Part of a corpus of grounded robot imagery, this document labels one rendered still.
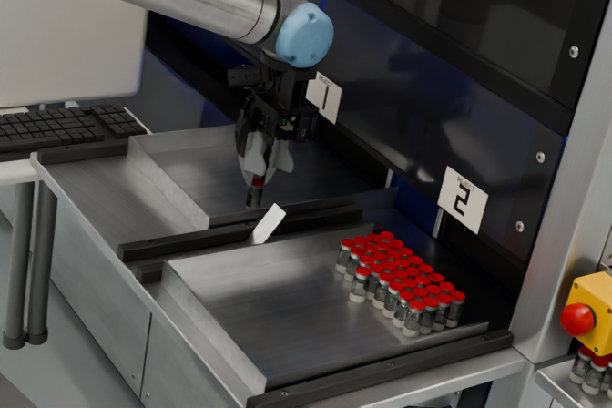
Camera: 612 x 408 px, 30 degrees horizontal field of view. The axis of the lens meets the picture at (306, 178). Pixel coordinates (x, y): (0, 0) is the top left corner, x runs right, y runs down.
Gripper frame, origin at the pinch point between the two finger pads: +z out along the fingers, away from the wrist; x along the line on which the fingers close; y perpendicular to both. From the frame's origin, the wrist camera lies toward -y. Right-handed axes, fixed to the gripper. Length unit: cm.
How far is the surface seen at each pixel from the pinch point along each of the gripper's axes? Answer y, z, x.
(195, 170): -12.2, 5.5, -2.7
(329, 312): 27.8, 5.4, -4.4
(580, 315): 53, -8, 12
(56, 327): -92, 94, 16
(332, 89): -4.5, -10.6, 14.7
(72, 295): -87, 81, 16
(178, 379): -35, 68, 16
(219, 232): 8.1, 3.8, -10.2
